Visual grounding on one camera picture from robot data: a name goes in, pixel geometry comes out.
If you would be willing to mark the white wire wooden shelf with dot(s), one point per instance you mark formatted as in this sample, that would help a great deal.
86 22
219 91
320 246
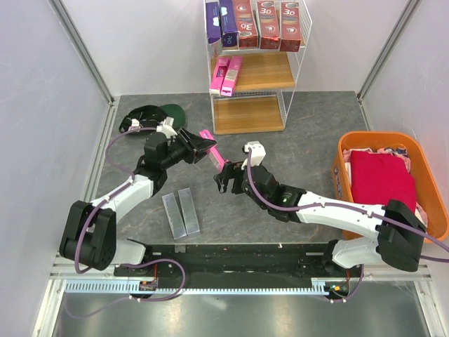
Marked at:
257 104

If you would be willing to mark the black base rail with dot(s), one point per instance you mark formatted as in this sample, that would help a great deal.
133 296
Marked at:
238 266

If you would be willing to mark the red cloth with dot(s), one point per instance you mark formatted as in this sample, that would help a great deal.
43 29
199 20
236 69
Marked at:
379 178

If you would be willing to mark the purple toothpaste box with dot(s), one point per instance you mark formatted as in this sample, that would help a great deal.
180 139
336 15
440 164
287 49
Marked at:
213 28

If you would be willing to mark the silver R&O toothpaste box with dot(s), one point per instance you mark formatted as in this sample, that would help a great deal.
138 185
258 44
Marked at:
228 24

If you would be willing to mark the silver toothpaste box right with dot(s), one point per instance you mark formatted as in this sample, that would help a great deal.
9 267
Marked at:
189 212

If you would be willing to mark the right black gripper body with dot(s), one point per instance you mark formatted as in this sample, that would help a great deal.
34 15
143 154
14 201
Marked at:
238 185

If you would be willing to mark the green black baseball cap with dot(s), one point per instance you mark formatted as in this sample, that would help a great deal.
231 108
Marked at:
152 115

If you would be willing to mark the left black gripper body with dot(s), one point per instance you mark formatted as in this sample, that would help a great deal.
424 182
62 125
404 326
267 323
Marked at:
180 149

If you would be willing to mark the orange plastic basket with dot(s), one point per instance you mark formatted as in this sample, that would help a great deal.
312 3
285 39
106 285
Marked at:
428 195

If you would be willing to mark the pink toothpaste box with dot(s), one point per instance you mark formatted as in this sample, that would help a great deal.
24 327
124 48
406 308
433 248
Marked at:
213 153
218 75
231 76

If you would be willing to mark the red 3D toothpaste box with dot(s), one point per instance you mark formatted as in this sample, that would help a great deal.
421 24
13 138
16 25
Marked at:
291 35
268 25

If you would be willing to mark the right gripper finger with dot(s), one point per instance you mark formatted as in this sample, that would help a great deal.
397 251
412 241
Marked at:
230 167
222 181

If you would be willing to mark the red toothpaste box silver side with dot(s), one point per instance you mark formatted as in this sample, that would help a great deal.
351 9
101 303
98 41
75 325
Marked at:
247 31

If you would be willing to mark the pink white clothes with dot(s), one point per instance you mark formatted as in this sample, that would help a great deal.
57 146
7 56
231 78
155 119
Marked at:
398 152

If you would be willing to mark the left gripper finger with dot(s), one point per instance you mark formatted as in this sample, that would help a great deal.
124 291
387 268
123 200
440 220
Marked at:
195 142
199 155

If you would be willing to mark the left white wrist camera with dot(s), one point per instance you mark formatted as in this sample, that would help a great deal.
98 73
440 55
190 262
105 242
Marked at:
166 127

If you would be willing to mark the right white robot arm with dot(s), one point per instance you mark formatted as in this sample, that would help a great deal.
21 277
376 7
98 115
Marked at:
390 234

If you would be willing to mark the silver toothpaste box left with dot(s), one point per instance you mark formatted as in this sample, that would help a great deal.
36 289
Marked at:
174 216

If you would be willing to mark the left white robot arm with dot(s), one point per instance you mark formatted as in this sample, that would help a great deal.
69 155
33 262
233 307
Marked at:
89 237

